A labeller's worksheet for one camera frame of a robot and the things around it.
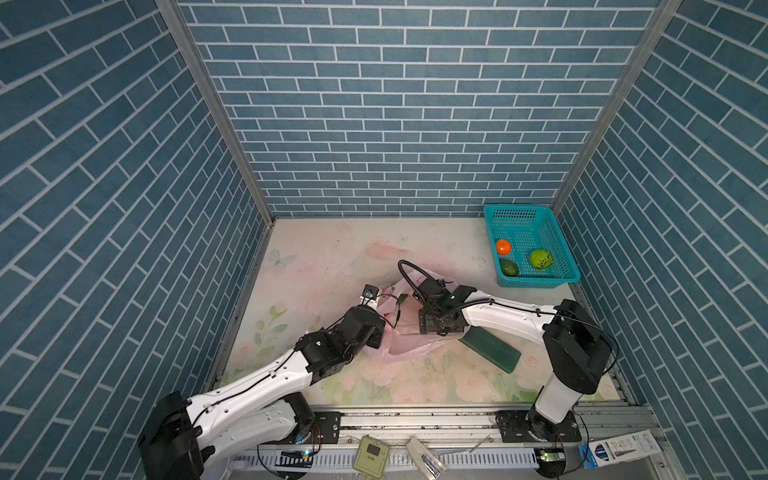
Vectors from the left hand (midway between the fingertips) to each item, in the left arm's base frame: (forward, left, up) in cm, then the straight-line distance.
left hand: (381, 318), depth 79 cm
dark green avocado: (+22, -43, -8) cm, 49 cm away
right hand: (+3, -15, -9) cm, 18 cm away
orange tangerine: (+31, -44, -8) cm, 55 cm away
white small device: (-32, -12, -11) cm, 36 cm away
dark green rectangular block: (-6, -34, -11) cm, 36 cm away
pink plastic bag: (+9, -6, -14) cm, 17 cm away
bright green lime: (+24, -55, -6) cm, 60 cm away
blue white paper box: (-29, -57, -11) cm, 65 cm away
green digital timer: (-29, +2, -11) cm, 32 cm away
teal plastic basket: (+34, -56, -11) cm, 66 cm away
